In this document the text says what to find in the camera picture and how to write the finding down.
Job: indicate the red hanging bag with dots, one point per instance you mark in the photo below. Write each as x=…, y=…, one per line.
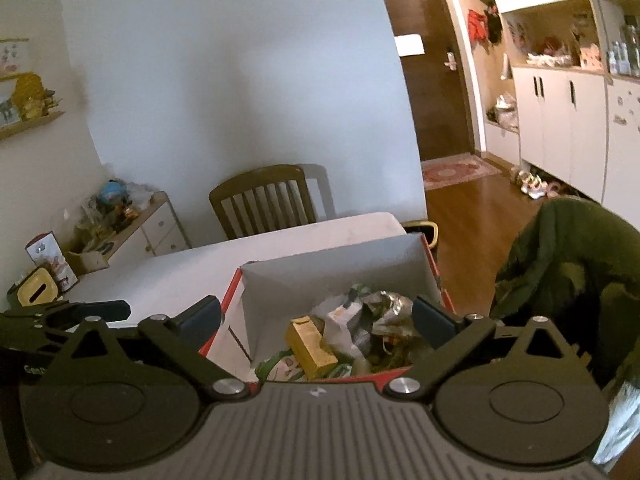
x=477, y=25

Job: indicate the white paper sheet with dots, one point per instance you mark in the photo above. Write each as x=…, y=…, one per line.
x=409, y=45

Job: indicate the green jacket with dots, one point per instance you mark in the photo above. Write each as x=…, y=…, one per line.
x=570, y=260

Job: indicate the dark hanging bag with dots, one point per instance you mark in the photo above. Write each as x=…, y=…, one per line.
x=494, y=25

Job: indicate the green white packet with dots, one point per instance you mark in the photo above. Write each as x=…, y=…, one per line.
x=280, y=367

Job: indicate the tall clear bottle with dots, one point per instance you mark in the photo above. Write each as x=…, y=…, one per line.
x=631, y=50

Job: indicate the yellow rimmed black bin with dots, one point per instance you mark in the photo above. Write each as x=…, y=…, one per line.
x=425, y=227

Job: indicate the wooden wall shelf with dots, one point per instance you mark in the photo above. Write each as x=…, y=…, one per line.
x=35, y=124

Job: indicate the white plastic bag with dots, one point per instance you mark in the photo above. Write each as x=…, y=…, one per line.
x=342, y=327

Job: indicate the brown wooden door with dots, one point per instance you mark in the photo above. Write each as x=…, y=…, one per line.
x=430, y=110

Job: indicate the red cardboard box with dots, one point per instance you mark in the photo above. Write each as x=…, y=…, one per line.
x=330, y=270

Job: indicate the small clear bottles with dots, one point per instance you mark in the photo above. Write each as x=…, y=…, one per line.
x=616, y=59

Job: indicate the small photo card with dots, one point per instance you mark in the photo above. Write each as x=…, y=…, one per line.
x=7, y=110

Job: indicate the white cabinet with stickers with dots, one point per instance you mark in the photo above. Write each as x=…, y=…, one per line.
x=625, y=160

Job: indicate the white bags in cubby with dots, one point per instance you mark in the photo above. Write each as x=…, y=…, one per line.
x=505, y=112

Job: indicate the red white snack bag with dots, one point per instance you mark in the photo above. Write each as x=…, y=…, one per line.
x=50, y=260

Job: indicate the yellow green tissue box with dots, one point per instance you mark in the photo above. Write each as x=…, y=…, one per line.
x=35, y=290

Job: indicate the pale patterned cloth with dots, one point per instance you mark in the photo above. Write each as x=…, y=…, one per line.
x=622, y=420

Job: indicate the orange label jar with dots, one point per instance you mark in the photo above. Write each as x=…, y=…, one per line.
x=130, y=211

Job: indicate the pink white box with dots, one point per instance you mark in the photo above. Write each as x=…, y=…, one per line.
x=590, y=57

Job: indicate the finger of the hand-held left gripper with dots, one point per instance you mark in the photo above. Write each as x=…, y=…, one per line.
x=102, y=310

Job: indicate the white base cabinet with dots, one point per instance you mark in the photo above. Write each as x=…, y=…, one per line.
x=560, y=130

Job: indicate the wooden slatted chair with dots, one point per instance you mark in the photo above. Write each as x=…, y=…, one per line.
x=260, y=180

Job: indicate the white wooden sideboard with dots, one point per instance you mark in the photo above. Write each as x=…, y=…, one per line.
x=160, y=232

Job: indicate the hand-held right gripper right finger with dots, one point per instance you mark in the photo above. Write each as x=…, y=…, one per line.
x=431, y=322

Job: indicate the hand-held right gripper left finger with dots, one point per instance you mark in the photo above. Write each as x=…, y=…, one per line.
x=200, y=316

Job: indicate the wooden framed picture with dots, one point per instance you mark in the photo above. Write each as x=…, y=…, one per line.
x=12, y=57

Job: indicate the silver foil bag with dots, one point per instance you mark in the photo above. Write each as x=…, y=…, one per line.
x=392, y=310

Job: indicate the red patterned rug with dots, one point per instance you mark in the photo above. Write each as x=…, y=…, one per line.
x=457, y=172

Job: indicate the yellow honeycomb ornament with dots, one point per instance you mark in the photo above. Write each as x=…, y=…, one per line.
x=32, y=95

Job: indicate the crumpled clear plastic bag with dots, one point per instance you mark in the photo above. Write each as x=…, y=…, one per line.
x=140, y=194

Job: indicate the open cardboard box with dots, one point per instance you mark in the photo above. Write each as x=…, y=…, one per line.
x=90, y=261

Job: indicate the blue globe toy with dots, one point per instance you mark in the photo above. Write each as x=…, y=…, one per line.
x=111, y=192

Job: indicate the counter clutter pile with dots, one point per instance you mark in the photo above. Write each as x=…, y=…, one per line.
x=547, y=55

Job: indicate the yellow carton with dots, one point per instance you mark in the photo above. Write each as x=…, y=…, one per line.
x=310, y=347

